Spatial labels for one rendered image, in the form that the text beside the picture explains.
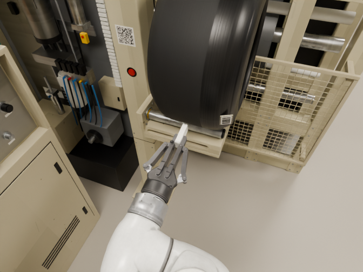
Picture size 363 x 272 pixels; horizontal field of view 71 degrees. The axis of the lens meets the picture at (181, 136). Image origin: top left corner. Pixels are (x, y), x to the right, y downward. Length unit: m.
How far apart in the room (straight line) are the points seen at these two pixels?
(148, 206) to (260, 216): 1.38
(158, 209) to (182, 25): 0.48
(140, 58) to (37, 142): 0.54
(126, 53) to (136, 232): 0.72
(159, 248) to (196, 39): 0.53
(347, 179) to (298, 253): 0.76
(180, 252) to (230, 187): 1.41
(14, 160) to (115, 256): 0.68
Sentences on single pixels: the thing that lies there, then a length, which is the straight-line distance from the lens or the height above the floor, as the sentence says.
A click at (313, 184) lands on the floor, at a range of 2.20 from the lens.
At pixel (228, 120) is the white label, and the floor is 1.10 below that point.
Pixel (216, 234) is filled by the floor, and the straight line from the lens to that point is 1.82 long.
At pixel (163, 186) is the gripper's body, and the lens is 0.65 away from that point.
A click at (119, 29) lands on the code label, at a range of 1.05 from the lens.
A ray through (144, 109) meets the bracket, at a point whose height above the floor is 0.95.
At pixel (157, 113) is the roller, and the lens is 1.12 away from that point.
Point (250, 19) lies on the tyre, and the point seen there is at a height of 1.38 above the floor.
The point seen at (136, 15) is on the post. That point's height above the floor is 1.30.
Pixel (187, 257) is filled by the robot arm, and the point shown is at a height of 1.10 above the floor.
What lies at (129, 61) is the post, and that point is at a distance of 1.10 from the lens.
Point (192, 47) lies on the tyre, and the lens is 0.74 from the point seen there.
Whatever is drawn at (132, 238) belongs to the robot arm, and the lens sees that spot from 0.60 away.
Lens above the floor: 1.69
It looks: 48 degrees down
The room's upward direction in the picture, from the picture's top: straight up
